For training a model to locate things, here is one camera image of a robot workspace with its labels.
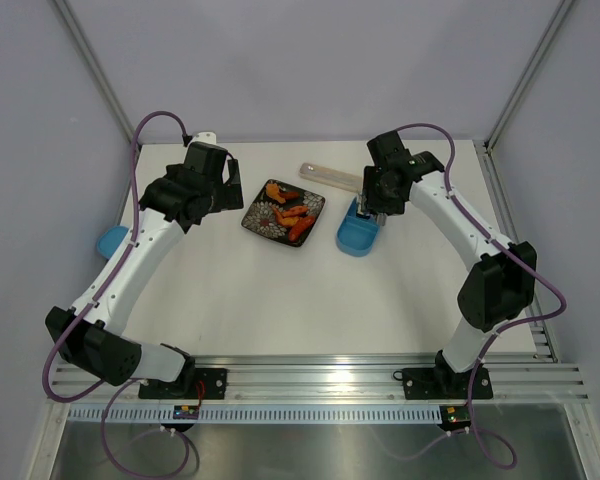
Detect red sausage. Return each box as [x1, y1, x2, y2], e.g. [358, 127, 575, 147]
[288, 216, 316, 242]

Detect blue lunch box lid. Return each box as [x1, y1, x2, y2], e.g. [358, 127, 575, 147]
[96, 225, 129, 260]

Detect metal tongs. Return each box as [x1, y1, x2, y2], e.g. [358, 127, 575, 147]
[356, 193, 387, 227]

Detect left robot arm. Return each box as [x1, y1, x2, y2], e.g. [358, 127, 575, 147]
[45, 141, 244, 398]

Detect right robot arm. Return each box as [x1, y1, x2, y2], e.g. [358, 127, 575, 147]
[359, 130, 537, 400]

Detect blue lunch box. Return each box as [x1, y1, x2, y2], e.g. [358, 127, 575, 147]
[336, 197, 381, 257]

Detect black floral square plate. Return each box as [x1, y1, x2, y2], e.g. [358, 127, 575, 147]
[241, 179, 326, 248]

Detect fried chicken wing top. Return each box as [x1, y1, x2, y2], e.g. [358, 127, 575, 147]
[265, 182, 299, 204]

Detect fried chicken piece lower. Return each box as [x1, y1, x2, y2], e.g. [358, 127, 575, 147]
[271, 206, 300, 228]

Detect left circuit board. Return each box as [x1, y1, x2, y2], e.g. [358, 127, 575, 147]
[173, 405, 199, 420]

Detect circuit board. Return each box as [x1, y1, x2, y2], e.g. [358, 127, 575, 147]
[173, 405, 199, 420]
[439, 406, 471, 431]

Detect right circuit board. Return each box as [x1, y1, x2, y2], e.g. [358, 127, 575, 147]
[439, 406, 471, 431]

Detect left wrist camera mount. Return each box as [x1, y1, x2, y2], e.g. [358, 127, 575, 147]
[192, 131, 217, 145]

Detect aluminium rail front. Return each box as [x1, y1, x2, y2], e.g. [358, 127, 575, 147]
[46, 353, 590, 404]

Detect aluminium rail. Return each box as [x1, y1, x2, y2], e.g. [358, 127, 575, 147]
[473, 140, 567, 363]
[46, 353, 590, 404]

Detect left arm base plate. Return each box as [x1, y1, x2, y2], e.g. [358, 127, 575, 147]
[138, 367, 228, 400]

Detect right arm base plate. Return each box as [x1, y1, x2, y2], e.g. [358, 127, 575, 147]
[394, 367, 494, 400]

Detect right side aluminium rail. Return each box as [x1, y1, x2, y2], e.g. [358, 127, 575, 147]
[473, 140, 567, 363]

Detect left aluminium frame post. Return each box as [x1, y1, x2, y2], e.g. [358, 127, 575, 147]
[48, 0, 134, 142]

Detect aluminium frame post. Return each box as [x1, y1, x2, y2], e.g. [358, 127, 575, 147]
[48, 0, 134, 142]
[484, 0, 579, 154]

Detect white slotted cable duct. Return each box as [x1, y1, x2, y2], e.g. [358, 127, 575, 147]
[68, 404, 441, 425]

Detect right aluminium frame post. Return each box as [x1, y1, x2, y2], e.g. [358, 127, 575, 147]
[484, 0, 579, 154]

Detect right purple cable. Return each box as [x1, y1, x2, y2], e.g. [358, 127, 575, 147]
[387, 122, 567, 474]

